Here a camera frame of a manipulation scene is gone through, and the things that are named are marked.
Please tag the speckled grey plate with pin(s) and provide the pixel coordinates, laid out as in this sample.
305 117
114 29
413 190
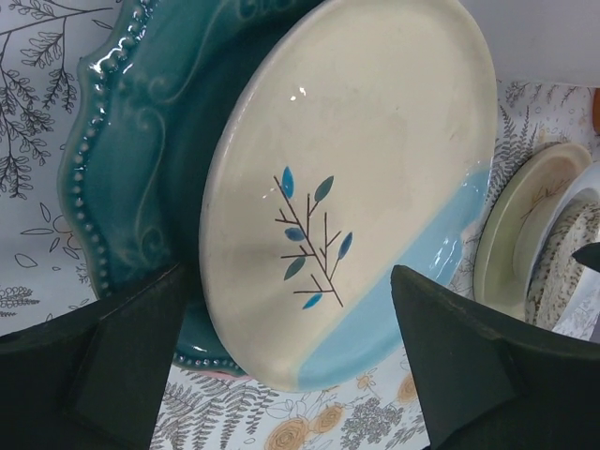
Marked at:
567 272

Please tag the pink plate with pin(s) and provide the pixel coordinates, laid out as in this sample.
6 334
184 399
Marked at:
228 376

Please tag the cream and blue plate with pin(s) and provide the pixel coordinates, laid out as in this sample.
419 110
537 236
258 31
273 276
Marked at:
364 140

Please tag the orange plastic bin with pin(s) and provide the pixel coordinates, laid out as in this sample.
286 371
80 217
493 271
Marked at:
596 111

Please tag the white plastic bin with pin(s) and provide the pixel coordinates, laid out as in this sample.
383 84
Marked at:
554 41

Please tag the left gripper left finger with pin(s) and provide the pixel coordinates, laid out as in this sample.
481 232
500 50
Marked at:
93 378

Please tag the pale green plate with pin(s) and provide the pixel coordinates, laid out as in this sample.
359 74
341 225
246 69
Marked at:
519 224

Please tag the white plate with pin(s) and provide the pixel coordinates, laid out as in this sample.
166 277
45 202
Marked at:
562 225

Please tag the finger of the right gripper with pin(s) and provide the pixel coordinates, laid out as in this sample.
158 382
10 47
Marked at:
589 256

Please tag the teal embossed plate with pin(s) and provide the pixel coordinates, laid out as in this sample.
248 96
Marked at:
155 98

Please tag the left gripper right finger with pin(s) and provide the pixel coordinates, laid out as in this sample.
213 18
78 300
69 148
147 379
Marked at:
488 381

